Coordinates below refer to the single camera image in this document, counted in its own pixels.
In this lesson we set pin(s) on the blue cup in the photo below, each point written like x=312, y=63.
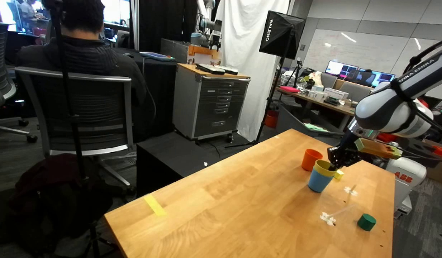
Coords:
x=319, y=181

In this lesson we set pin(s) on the grey drawer cabinet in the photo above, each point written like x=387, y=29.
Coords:
x=210, y=104

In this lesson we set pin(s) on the black ribbed office chair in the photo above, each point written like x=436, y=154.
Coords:
x=0, y=64

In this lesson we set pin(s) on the softbox light on stand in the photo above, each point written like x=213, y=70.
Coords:
x=280, y=34

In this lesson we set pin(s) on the white industrial robot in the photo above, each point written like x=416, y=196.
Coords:
x=405, y=179

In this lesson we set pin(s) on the yellow tape strip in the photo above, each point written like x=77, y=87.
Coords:
x=155, y=205

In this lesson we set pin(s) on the green cup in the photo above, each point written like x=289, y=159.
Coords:
x=366, y=222

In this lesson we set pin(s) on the yellow cup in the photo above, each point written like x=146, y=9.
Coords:
x=323, y=168

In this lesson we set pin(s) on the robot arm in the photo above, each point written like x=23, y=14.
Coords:
x=393, y=104

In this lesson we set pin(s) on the black curtain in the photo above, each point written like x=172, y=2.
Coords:
x=163, y=25

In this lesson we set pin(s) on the black keyboard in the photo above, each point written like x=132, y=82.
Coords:
x=210, y=68
x=228, y=69

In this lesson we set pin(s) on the person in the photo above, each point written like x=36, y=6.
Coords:
x=84, y=53

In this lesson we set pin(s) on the black stand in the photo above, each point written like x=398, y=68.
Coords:
x=72, y=122

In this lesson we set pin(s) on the red bucket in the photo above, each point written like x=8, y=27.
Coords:
x=271, y=119

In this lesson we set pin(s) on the grey background robot arm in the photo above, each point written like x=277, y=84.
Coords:
x=208, y=27

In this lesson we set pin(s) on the white tape mark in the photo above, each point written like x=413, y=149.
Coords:
x=328, y=217
x=350, y=190

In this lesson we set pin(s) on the dark bag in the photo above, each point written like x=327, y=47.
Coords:
x=52, y=200

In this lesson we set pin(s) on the white curtain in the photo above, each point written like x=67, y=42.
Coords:
x=249, y=64

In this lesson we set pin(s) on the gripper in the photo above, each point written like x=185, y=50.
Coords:
x=347, y=147

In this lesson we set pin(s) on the cardboard box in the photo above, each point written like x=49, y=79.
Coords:
x=439, y=161

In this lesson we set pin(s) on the orange cup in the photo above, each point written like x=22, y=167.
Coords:
x=309, y=160

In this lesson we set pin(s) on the cluttered wooden desk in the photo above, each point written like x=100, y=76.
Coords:
x=321, y=102

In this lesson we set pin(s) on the small yellow block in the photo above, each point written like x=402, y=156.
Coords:
x=338, y=175

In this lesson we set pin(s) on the row of monitors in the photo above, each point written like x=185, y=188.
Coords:
x=357, y=76

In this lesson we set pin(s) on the black box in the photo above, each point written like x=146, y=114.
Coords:
x=170, y=157

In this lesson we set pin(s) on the whiteboard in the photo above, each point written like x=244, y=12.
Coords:
x=364, y=48

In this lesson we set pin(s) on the grey mesh office chair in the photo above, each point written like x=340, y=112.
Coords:
x=84, y=107

